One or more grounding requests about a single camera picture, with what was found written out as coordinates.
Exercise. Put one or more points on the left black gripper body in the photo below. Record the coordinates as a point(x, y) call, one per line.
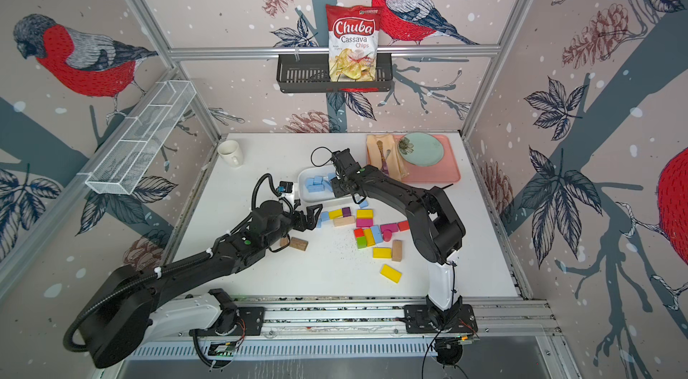
point(288, 223)

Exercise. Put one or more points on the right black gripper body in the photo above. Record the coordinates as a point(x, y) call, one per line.
point(339, 186)

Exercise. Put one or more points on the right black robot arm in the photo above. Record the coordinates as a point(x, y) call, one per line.
point(436, 229)

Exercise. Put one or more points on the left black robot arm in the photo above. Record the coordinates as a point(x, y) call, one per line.
point(115, 320)

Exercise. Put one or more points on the brown wooden block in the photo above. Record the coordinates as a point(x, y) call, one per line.
point(299, 244)

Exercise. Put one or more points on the yellow block top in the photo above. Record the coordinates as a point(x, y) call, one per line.
point(365, 214)

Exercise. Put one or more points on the yellow block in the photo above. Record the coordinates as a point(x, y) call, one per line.
point(382, 253)
point(391, 274)
point(365, 214)

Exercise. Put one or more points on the pale wooden flat block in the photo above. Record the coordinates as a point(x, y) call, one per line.
point(344, 221)

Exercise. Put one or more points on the metal spoon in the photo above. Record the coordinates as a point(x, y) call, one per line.
point(383, 158)

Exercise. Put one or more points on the magenta block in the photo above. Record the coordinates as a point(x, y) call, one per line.
point(364, 222)

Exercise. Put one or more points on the white ceramic serving dish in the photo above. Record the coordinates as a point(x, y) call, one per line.
point(327, 198)

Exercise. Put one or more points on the beige cloth napkin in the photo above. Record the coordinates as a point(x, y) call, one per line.
point(395, 163)

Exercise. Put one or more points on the yellow block middle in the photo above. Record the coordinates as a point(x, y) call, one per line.
point(382, 253)

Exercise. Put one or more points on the green ceramic plate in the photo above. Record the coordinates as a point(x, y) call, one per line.
point(421, 149)

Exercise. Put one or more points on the wooden block right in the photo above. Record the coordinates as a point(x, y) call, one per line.
point(397, 251)

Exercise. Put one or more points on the white ceramic mug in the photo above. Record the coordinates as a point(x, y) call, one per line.
point(231, 153)

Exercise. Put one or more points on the pink plastic tray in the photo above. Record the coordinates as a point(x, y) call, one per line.
point(445, 172)

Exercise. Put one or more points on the yellow block front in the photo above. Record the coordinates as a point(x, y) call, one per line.
point(391, 274)

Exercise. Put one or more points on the Chuba cassava chips bag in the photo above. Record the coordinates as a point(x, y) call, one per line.
point(353, 36)

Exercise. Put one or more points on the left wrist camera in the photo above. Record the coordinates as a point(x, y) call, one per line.
point(286, 192)

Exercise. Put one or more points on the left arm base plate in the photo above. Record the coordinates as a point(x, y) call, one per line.
point(237, 321)

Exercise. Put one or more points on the black wall basket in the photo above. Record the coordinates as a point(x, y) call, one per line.
point(310, 74)

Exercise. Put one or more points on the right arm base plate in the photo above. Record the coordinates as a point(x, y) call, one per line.
point(424, 319)

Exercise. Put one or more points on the white wire wall basket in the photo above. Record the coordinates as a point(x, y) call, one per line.
point(125, 164)

